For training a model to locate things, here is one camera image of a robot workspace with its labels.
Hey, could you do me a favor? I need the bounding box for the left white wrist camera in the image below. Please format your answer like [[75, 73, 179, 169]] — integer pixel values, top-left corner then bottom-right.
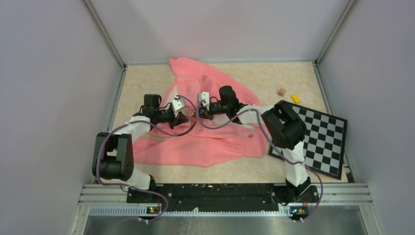
[[171, 94, 186, 117]]

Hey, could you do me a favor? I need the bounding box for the small yellow block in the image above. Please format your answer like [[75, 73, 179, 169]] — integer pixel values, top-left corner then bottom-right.
[[291, 94, 301, 104]]

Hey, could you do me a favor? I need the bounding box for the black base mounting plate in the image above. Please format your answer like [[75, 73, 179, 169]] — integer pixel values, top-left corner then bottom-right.
[[126, 183, 319, 212]]

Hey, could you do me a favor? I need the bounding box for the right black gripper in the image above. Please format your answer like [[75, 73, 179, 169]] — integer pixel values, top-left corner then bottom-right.
[[193, 102, 229, 121]]

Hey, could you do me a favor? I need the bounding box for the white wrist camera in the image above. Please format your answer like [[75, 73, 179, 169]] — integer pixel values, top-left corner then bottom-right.
[[197, 92, 210, 110], [171, 94, 186, 117]]

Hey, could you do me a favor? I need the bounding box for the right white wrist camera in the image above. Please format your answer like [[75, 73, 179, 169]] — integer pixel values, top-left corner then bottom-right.
[[197, 92, 210, 110]]

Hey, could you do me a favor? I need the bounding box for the aluminium front rail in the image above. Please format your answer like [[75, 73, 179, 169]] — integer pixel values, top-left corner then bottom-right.
[[78, 183, 372, 218]]

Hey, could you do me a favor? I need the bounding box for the black white checkerboard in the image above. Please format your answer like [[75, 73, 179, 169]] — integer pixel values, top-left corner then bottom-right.
[[289, 103, 348, 180]]

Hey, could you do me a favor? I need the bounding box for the small wooden cube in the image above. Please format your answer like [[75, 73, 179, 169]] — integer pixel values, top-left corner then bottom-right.
[[277, 88, 286, 97]]

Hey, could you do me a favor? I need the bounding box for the pink zip-up jacket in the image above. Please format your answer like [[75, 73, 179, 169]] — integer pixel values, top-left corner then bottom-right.
[[133, 57, 267, 167]]

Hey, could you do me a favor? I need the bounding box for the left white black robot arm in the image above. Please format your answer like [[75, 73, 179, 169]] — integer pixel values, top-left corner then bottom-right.
[[92, 94, 188, 203]]

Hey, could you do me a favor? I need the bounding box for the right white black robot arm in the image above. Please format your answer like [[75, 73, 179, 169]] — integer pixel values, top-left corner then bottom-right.
[[195, 86, 311, 206]]

